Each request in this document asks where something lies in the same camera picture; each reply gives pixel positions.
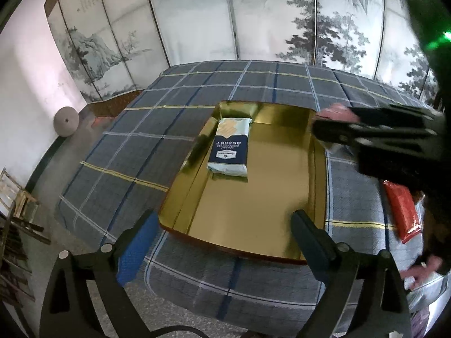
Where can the blue white snack packet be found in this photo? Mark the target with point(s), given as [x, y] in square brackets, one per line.
[229, 152]

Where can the pink patterned snack packet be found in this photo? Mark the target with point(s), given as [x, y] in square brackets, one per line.
[338, 112]

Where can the round grey stone disc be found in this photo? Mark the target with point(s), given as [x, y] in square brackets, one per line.
[66, 121]

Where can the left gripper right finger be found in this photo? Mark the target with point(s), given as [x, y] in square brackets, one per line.
[321, 253]

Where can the wooden chair on left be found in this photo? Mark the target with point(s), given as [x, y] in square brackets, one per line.
[22, 207]

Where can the painted folding screen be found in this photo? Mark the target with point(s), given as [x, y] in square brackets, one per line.
[111, 47]

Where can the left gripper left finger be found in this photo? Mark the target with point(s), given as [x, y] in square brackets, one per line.
[121, 261]

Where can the red snack packet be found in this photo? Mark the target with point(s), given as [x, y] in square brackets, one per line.
[403, 211]

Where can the person's hand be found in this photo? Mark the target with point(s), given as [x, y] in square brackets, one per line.
[422, 272]

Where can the grey plaid tablecloth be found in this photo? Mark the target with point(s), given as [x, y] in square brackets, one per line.
[133, 165]

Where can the gold snack tray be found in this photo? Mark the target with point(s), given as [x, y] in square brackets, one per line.
[251, 216]

